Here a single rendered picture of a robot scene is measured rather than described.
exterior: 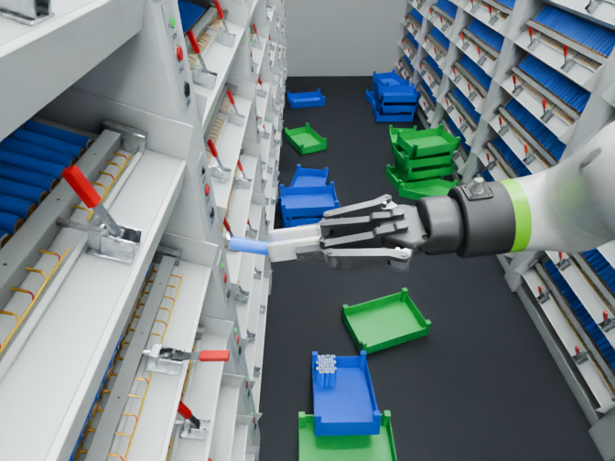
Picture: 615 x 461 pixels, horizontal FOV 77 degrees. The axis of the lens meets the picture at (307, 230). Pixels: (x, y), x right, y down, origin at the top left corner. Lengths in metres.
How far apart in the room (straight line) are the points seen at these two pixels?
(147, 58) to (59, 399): 0.34
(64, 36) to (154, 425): 0.39
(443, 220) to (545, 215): 0.11
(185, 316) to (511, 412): 1.29
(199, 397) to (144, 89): 0.49
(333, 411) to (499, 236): 1.03
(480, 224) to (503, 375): 1.27
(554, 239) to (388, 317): 1.25
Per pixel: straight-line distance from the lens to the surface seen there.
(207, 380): 0.75
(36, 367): 0.34
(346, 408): 1.42
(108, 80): 0.52
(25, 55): 0.28
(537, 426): 1.66
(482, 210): 0.49
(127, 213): 0.44
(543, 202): 0.51
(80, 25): 0.34
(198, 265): 0.65
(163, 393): 0.53
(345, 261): 0.47
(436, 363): 1.65
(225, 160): 0.91
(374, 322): 1.70
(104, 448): 0.48
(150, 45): 0.49
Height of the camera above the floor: 1.35
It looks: 40 degrees down
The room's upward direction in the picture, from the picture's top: straight up
